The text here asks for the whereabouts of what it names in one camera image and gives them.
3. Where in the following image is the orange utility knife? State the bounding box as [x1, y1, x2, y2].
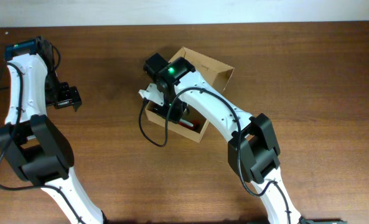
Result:
[188, 120, 200, 131]

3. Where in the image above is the brown cardboard box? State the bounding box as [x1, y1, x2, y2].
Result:
[144, 47, 234, 142]

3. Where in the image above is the black and white marker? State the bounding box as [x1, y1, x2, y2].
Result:
[179, 119, 194, 128]

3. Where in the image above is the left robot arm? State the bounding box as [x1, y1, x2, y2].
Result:
[0, 36, 108, 223]

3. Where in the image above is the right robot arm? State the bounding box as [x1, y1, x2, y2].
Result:
[139, 54, 304, 223]

